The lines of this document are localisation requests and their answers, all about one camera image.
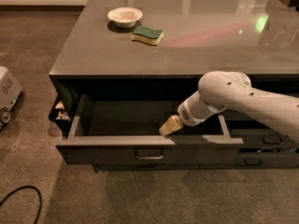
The black bin with trash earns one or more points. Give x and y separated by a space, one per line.
59 116

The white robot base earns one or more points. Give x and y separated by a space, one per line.
10 91

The grey drawer cabinet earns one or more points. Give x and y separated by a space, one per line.
99 59

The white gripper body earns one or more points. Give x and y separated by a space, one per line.
185 114

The white paper bowl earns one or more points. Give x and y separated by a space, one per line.
125 17

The green yellow sponge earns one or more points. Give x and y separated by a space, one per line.
147 35

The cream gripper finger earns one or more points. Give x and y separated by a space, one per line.
173 124

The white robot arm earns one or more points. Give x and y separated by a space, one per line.
218 91

